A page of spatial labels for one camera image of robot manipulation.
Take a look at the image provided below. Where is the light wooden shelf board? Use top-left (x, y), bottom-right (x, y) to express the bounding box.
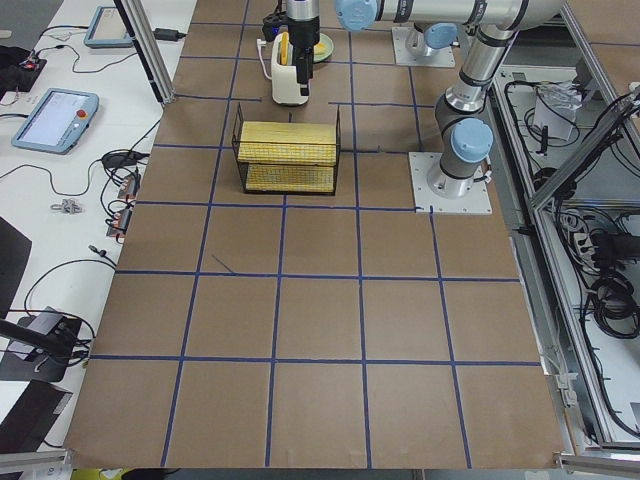
top-left (237, 121), bottom-right (338, 166)

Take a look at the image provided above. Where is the blue teach pendant far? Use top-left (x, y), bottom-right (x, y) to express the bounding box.
top-left (84, 6), bottom-right (133, 49)

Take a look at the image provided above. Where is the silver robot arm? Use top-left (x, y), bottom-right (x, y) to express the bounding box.
top-left (334, 1), bottom-right (546, 112)
top-left (428, 1), bottom-right (564, 200)

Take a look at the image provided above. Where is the aluminium frame post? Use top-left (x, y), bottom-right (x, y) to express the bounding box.
top-left (114, 0), bottom-right (175, 105)

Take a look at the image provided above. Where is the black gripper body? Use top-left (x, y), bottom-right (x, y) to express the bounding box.
top-left (290, 16), bottom-right (319, 85)

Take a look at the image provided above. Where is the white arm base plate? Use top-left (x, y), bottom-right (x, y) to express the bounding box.
top-left (392, 23), bottom-right (457, 68)
top-left (408, 152), bottom-right (492, 215)

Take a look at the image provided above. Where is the white two-slot toaster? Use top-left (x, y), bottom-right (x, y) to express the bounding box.
top-left (270, 33), bottom-right (309, 106)

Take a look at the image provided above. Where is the black power adapter brick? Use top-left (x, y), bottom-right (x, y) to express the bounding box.
top-left (153, 28), bottom-right (185, 42)

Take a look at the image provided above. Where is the light green round plate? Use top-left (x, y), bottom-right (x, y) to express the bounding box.
top-left (313, 33), bottom-right (334, 64)

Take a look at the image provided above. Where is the white power cord with plug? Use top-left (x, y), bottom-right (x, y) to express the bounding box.
top-left (256, 38), bottom-right (274, 84)

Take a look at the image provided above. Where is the orange toast slice in toaster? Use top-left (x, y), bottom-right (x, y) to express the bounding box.
top-left (278, 31), bottom-right (290, 66)

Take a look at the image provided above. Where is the blue teach pendant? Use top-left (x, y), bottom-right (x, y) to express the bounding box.
top-left (11, 88), bottom-right (100, 155)
top-left (84, 6), bottom-right (133, 49)

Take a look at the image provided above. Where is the lower wooden shelf board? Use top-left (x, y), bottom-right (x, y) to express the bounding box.
top-left (246, 164), bottom-right (335, 193)

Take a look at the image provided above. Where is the blue teach pendant near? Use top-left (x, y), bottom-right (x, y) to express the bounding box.
top-left (11, 88), bottom-right (100, 155)

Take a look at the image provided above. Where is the black wire basket shelf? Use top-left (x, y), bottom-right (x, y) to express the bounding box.
top-left (232, 107), bottom-right (341, 196)

